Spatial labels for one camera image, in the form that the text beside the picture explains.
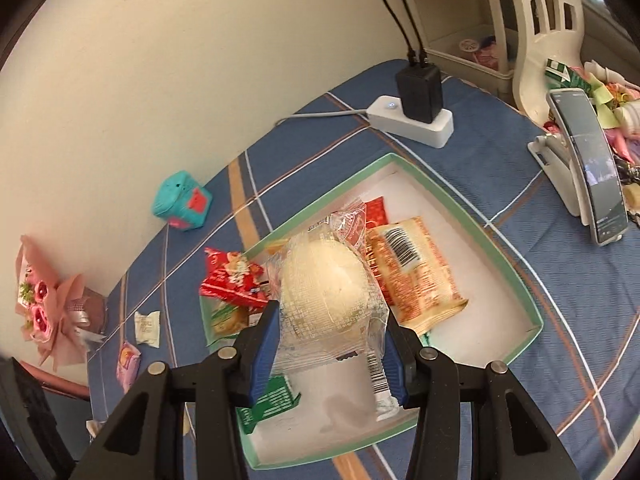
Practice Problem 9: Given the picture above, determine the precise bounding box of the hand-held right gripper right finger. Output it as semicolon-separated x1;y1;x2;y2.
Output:
382;317;583;480

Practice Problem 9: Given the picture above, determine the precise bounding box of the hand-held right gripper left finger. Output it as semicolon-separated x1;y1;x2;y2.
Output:
72;300;281;480

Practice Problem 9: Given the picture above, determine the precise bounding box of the green and white packet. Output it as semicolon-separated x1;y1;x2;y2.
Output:
236;375;302;433

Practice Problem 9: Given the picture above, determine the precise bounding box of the dark green snack packet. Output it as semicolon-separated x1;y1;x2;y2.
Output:
202;297;263;346

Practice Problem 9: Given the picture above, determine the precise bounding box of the red cartoon snack packet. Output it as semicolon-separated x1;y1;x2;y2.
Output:
199;247;271;308

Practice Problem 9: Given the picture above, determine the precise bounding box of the orange barcode snack packet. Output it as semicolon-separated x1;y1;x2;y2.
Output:
367;216;469;336

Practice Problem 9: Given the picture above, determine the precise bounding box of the white bun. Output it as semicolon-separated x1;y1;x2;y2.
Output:
263;197;403;423

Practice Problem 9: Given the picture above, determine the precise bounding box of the green-rimmed white box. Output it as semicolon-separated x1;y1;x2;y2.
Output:
200;152;545;471

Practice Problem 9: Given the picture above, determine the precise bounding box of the red and white snack packet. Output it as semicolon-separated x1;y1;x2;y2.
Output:
362;196;388;231

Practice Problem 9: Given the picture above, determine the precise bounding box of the pink roll cake packet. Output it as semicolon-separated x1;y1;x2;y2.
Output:
116;341;142;393

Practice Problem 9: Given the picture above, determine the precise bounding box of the clear box with pink filling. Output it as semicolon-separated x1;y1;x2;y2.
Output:
75;287;108;336

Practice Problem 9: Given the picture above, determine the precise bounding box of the teal toy box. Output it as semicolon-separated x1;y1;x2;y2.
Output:
152;171;213;232

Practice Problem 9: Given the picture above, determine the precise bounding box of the blue plaid cloth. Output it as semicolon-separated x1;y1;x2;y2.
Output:
87;57;640;480

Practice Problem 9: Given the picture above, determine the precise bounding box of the pink flower bouquet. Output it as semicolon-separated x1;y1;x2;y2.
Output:
15;235;108;373

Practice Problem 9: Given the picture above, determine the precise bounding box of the white power strip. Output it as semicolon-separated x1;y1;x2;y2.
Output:
367;95;455;149

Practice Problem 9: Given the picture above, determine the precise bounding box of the dark cabinet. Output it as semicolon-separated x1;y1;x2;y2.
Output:
0;357;91;480

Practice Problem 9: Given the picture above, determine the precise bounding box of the white phone stand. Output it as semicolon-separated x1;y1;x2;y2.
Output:
527;132;601;218

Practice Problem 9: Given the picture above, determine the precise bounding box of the black charger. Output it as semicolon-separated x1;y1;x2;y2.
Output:
396;65;444;123

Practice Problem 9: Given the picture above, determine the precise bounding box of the smartphone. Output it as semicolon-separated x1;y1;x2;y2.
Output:
546;88;630;246

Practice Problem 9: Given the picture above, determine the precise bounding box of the pink packet in rack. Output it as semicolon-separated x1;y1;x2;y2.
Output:
477;40;508;68

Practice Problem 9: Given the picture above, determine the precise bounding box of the white plastic rack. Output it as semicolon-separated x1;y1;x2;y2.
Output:
415;0;586;126

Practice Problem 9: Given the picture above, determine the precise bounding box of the pile of colourful trinkets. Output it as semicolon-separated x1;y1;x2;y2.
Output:
545;57;640;221

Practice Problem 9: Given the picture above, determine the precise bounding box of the grey power strip cable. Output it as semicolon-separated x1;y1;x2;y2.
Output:
274;109;371;128

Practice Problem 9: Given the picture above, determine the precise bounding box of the black charging cable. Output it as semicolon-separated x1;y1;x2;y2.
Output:
379;0;417;68
395;0;429;68

